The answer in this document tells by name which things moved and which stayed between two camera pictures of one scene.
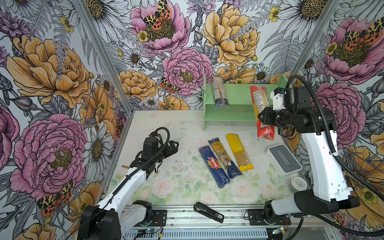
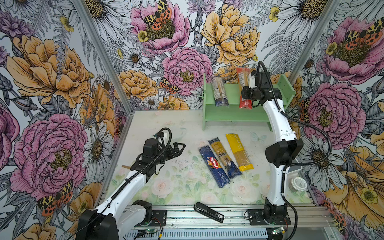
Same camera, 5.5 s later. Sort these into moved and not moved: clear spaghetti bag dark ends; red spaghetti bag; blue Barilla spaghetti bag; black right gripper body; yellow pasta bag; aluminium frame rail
Moved: red spaghetti bag; black right gripper body
Not moved: clear spaghetti bag dark ends; yellow pasta bag; blue Barilla spaghetti bag; aluminium frame rail
